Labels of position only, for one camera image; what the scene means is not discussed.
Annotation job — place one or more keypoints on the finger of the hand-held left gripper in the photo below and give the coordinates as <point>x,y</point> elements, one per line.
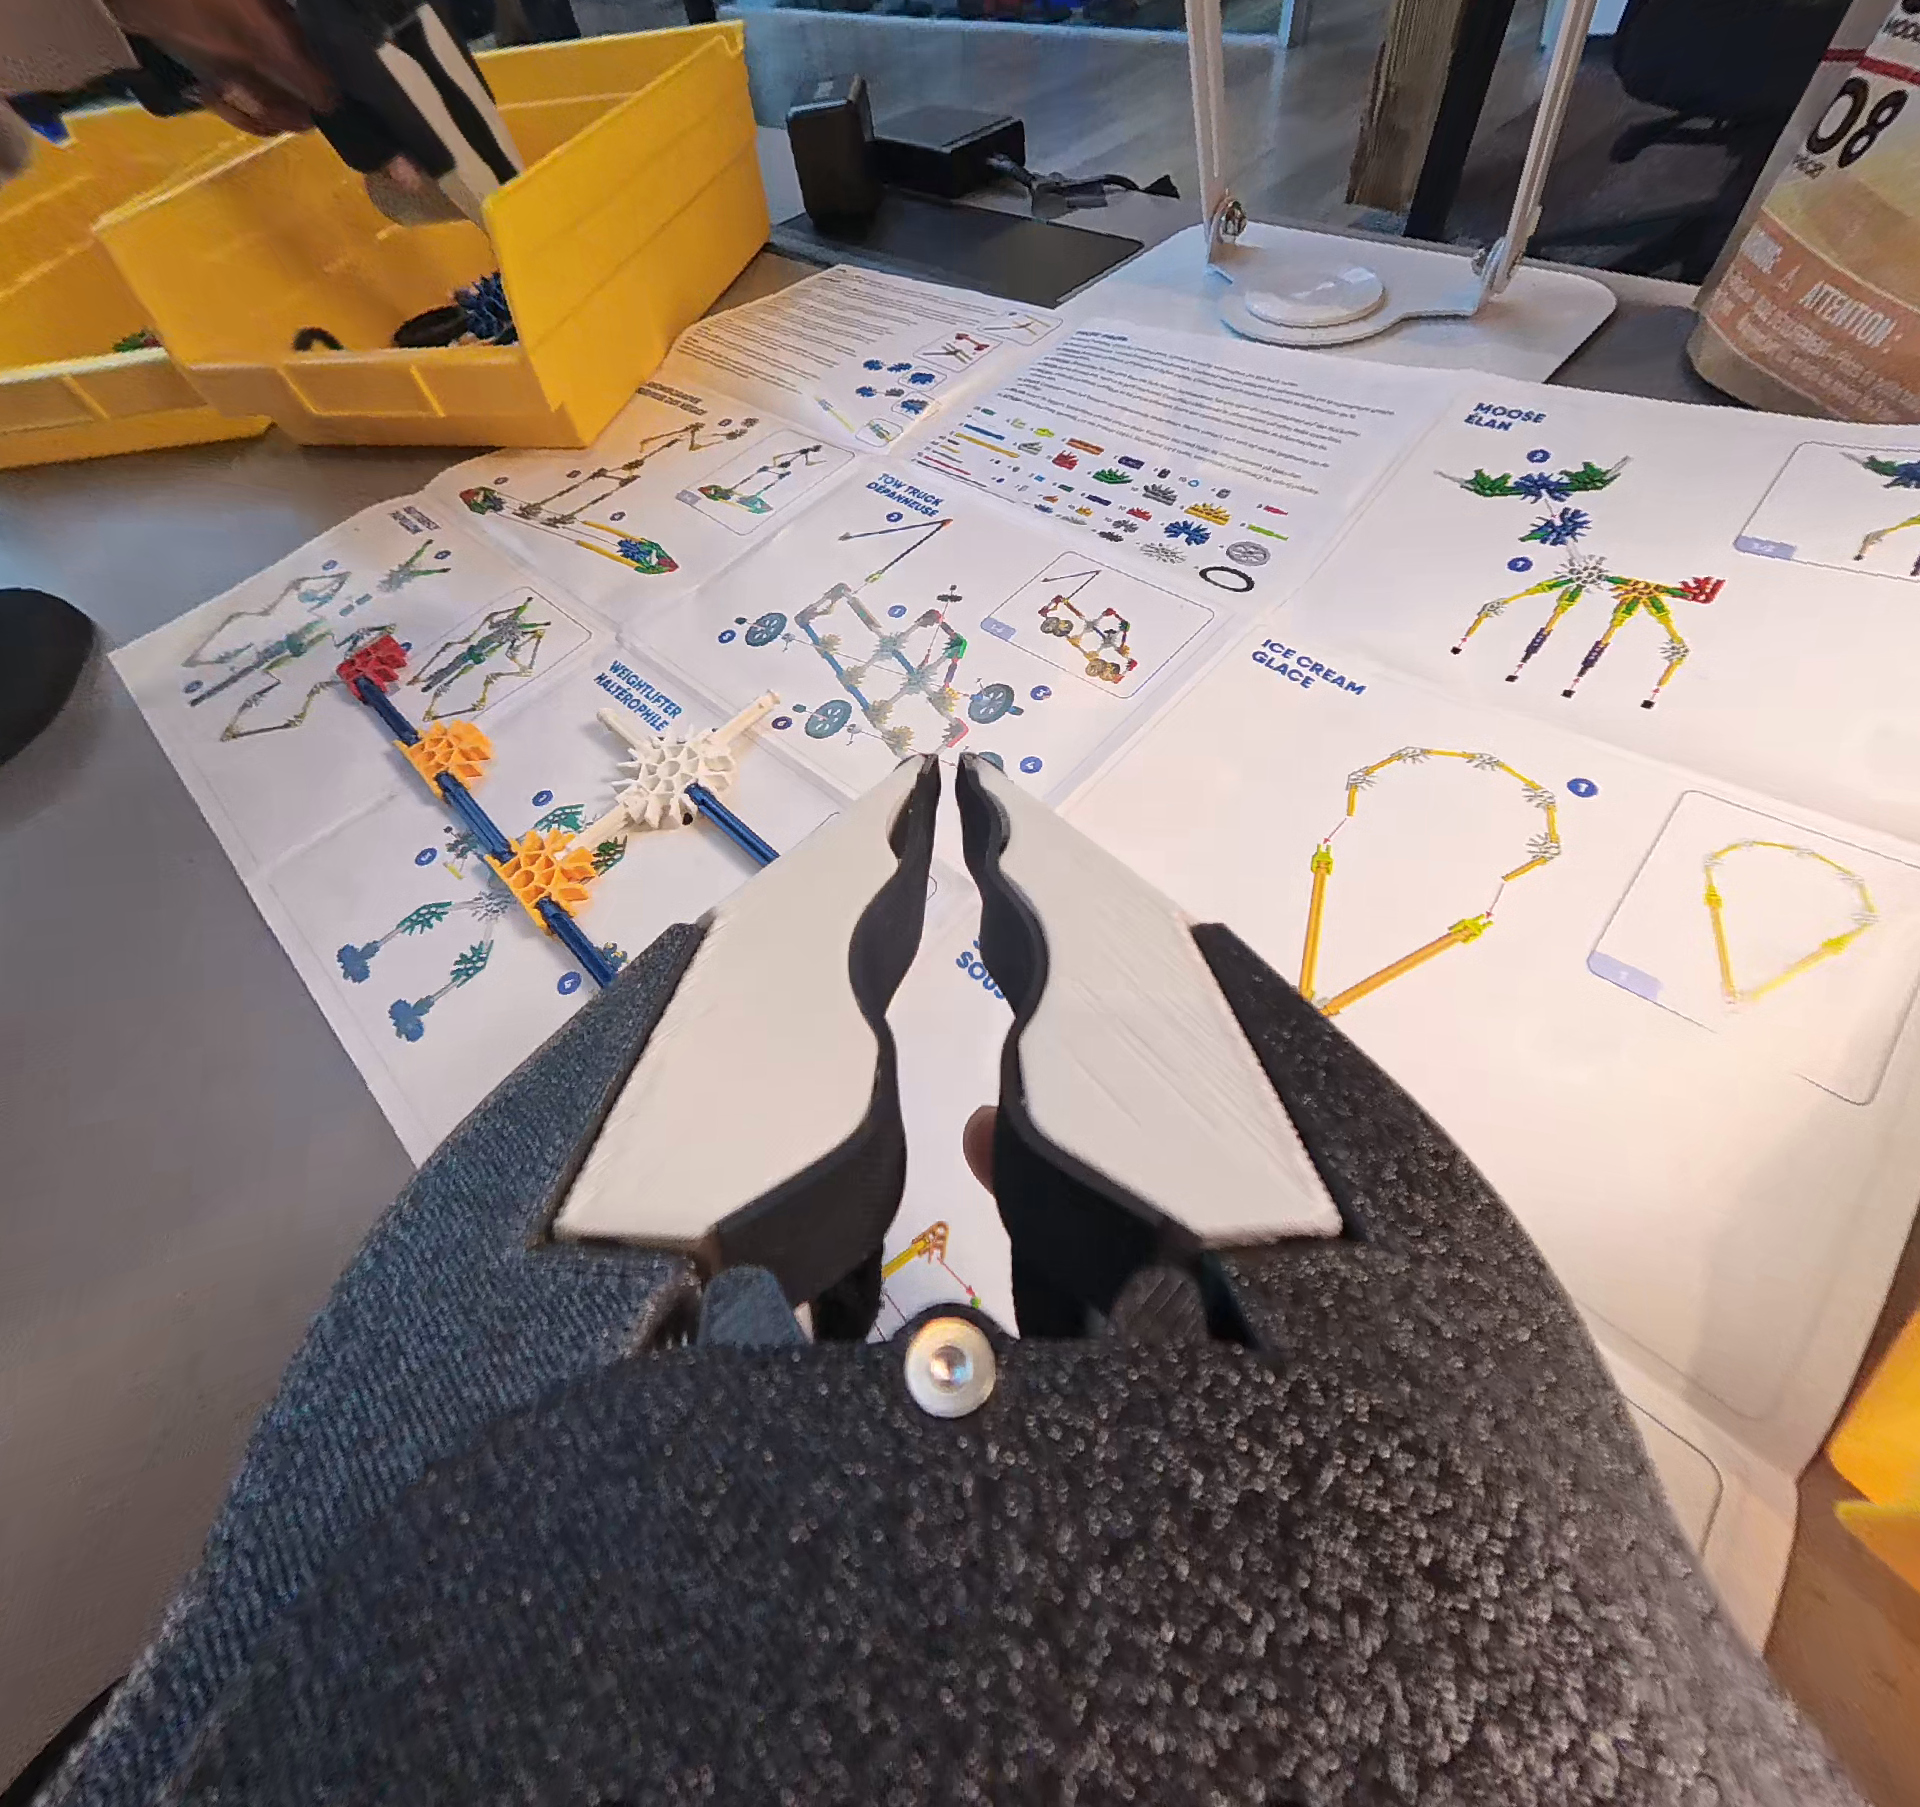
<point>484,149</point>
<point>420,113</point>

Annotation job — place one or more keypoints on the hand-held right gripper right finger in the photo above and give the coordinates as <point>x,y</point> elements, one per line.
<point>1170,1072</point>

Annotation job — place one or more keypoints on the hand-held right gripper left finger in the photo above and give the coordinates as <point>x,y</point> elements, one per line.
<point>736,1072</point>

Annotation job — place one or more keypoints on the pile of colourful toy parts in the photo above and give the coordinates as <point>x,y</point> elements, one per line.
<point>484,310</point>

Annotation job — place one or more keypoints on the yellow divided parts bin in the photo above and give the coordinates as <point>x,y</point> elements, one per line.
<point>630,246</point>

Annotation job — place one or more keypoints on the blue rod orange connector assembly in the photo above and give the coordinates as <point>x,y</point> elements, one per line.
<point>548,871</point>

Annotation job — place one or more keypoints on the red toy connector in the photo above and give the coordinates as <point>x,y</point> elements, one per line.
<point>370,667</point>

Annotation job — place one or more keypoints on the person's right hand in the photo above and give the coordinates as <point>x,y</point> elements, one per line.
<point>982,1147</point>

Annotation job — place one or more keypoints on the black box device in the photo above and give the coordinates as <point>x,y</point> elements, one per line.
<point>834,164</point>

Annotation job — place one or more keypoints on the printed instruction sheet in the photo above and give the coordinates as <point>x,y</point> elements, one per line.
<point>1499,937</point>

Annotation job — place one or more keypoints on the black power adapter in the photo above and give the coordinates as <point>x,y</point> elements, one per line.
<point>946,142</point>

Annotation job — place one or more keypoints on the black mesh cushion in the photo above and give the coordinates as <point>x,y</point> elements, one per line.
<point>38,667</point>

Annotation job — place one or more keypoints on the white metal stand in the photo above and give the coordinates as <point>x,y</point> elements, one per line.
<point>1499,323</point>

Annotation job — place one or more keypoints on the K'NEX product box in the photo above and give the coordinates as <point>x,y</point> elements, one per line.
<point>1831,262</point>

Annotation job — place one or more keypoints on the wooden post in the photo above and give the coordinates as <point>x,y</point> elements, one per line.
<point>1419,52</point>

